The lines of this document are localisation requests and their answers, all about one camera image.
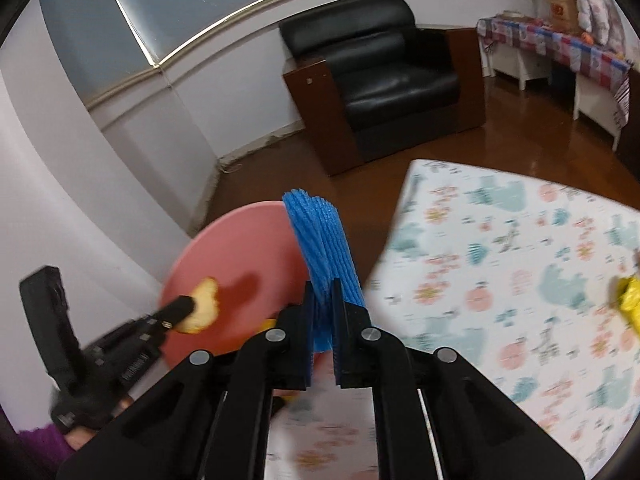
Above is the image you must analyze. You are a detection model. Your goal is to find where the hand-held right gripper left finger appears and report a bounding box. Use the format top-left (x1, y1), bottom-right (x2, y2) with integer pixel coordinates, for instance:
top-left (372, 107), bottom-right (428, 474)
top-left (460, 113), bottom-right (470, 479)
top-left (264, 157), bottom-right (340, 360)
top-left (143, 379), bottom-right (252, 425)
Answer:
top-left (57, 282), bottom-right (316, 480)

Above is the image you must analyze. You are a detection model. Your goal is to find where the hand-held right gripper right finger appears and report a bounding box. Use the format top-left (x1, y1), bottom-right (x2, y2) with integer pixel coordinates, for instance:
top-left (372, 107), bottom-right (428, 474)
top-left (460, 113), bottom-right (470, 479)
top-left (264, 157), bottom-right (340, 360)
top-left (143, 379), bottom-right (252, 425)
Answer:
top-left (331, 279), bottom-right (586, 480)

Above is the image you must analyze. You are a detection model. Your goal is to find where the white desk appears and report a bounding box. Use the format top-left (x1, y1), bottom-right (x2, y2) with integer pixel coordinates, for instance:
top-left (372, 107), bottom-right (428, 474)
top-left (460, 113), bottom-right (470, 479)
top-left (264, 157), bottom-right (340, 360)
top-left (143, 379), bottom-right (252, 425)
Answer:
top-left (487, 42), bottom-right (626, 151)

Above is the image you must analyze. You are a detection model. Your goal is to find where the person's left forearm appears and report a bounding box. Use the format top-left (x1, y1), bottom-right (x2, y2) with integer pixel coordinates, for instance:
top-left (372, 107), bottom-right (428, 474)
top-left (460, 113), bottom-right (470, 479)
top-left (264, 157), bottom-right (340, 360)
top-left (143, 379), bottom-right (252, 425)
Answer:
top-left (0, 405), bottom-right (76, 480)

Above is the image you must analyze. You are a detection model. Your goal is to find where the checkered desk cloth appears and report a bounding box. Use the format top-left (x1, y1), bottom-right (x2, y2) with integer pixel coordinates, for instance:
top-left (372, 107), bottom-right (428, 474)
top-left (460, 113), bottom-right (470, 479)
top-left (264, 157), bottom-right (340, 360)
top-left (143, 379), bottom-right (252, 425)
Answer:
top-left (477, 12), bottom-right (633, 128)

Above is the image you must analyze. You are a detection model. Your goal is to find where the blue foam fruit net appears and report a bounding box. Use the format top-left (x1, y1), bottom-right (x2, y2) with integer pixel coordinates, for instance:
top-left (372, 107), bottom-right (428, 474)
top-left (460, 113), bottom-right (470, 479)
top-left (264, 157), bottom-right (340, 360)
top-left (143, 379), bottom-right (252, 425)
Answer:
top-left (282, 189), bottom-right (366, 353)

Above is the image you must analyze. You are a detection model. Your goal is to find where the pink plastic bucket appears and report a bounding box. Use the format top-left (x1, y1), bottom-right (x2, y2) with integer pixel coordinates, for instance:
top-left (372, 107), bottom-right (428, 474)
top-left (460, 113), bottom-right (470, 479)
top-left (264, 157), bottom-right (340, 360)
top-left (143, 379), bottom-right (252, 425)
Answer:
top-left (157, 201), bottom-right (313, 368)

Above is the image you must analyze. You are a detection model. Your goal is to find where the hanging floral jacket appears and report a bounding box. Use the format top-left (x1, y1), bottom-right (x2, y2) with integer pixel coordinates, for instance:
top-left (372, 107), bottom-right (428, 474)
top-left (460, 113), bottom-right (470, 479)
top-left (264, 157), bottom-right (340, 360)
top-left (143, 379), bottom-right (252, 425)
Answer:
top-left (570, 0), bottom-right (626, 56)

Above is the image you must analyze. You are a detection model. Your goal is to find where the brown paper bag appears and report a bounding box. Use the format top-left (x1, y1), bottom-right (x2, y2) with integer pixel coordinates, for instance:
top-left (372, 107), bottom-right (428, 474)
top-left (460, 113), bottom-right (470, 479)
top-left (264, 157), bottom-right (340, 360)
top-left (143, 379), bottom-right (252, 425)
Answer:
top-left (545, 0), bottom-right (578, 31)

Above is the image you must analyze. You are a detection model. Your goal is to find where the person's left hand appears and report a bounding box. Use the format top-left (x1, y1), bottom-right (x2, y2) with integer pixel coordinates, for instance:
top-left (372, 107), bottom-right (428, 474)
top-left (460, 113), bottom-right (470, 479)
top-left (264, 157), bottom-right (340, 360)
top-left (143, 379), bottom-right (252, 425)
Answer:
top-left (64, 396), bottom-right (135, 453)

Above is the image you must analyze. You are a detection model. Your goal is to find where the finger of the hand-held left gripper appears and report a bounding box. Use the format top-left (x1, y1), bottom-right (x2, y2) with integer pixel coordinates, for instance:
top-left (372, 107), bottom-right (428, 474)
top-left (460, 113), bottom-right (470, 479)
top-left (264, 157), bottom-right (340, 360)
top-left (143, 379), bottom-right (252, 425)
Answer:
top-left (145, 296), bottom-right (197, 333)

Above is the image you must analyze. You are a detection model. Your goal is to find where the large curved window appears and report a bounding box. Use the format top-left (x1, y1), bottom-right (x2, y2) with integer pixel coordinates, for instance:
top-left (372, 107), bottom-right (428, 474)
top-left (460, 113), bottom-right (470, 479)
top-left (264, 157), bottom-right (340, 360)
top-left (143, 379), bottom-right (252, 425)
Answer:
top-left (37, 0), bottom-right (576, 106)

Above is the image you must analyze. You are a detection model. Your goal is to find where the floral tablecloth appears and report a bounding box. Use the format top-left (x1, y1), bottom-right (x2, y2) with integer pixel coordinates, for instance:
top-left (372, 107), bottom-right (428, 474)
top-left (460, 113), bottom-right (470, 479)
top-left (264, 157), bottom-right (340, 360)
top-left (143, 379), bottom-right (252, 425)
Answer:
top-left (265, 160), bottom-right (640, 480)

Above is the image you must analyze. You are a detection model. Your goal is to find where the yellow plastic bag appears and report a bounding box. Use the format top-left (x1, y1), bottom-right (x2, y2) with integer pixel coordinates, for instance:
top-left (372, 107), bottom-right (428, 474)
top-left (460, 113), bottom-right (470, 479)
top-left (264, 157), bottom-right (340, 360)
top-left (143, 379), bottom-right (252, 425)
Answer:
top-left (615, 276), bottom-right (640, 336)

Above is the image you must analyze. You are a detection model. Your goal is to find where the black leather armchair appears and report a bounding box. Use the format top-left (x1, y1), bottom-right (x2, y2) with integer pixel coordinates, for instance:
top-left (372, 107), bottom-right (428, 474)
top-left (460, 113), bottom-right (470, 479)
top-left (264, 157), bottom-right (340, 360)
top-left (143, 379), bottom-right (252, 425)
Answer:
top-left (279, 0), bottom-right (487, 177)

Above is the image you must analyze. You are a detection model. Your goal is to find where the yellowish brown scrap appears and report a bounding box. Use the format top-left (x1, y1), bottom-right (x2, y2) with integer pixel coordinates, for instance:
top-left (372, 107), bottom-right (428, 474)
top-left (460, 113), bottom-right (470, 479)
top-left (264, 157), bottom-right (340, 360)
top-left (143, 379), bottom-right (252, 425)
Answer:
top-left (177, 277), bottom-right (221, 333)

